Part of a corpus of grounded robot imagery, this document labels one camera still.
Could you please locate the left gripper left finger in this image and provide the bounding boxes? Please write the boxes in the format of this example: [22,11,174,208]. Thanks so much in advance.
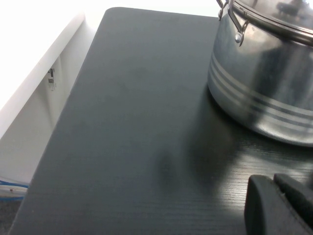
[244,174,313,235]

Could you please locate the stainless steel pot black handles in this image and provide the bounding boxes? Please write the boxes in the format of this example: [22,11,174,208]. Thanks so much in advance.
[207,0,313,147]

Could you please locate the light grey side cabinet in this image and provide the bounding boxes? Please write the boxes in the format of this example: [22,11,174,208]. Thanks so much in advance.
[0,9,98,184]

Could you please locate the blue cable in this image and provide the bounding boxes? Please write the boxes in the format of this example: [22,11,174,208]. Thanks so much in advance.
[0,179,30,188]

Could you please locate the steel lid with black knob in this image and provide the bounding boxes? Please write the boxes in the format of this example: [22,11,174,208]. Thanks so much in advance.
[228,0,313,37]

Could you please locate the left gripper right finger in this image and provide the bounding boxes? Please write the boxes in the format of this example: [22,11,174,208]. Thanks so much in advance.
[273,172,313,229]

